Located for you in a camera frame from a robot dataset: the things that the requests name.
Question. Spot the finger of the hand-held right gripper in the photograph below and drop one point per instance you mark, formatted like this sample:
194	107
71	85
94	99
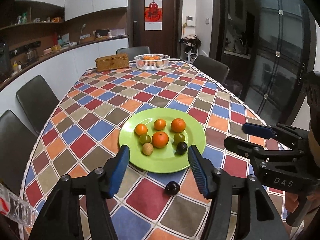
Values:
257	130
240	146

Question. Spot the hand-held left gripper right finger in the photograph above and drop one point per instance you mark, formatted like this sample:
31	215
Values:
198	172

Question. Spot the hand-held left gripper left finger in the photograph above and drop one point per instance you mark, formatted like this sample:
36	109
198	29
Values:
120	170

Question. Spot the dark purple plum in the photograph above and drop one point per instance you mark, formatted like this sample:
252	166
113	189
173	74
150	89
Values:
181	147
172	188

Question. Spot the brown longan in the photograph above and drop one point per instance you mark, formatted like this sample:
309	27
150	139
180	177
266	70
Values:
147	149

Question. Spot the green plate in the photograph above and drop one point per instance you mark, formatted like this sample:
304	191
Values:
162	161

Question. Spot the green plum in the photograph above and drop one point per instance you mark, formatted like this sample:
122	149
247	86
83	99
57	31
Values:
179	138
145	138

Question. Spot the orange tangerine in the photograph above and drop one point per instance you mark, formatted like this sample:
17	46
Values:
141	129
178	125
160	139
160	124

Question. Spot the person's right hand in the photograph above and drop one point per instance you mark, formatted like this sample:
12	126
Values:
291	202

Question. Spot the colourful checkered tablecloth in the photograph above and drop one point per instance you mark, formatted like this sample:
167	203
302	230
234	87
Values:
100	100

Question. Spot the dark leather chair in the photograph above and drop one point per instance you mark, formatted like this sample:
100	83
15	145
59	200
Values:
211	67
37	100
133	50
12	142

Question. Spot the glass sliding door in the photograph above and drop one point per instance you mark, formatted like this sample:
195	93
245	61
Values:
280	55

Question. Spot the kitchen faucet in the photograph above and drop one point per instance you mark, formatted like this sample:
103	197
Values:
238	43

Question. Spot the rack with bags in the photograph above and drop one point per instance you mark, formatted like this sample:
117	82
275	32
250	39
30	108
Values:
191	47

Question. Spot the wicker box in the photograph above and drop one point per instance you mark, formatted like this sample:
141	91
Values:
112	61

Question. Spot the white plastic basket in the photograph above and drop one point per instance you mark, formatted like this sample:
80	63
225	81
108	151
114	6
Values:
152	65

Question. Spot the clear plastic water bottle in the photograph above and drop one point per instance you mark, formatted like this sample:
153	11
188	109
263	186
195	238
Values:
15	205

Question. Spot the pile of small tangerines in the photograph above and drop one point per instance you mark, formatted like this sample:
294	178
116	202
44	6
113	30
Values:
149	58

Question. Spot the white counter cabinet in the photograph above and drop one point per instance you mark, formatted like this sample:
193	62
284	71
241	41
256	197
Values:
62	62

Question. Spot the dark wooden door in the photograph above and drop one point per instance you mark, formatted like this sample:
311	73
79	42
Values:
155	42

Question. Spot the wicker tray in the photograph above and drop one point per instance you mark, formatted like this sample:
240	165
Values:
87	39

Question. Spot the white desk lamp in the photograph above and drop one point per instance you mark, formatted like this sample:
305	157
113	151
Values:
83	28

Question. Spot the glass kettle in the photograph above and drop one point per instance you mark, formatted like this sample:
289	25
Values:
31	53

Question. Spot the yellow small bottle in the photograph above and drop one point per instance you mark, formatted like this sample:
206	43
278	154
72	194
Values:
15	66

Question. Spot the black power strip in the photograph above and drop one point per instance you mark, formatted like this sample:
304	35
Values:
27	46

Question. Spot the red and white door poster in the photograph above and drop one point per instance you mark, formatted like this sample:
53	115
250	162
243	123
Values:
153	15

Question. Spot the black water dispenser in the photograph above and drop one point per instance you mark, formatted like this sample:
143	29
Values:
3	57

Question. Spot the orange packet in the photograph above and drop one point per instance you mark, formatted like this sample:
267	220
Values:
56	19

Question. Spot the green bottle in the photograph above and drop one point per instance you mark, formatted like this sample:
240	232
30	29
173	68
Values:
23	17

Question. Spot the white wall intercom panel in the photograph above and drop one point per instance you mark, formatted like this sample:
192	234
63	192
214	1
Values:
191	21

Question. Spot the wooden wall shelf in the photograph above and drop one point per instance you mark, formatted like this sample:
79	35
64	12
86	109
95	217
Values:
32	23

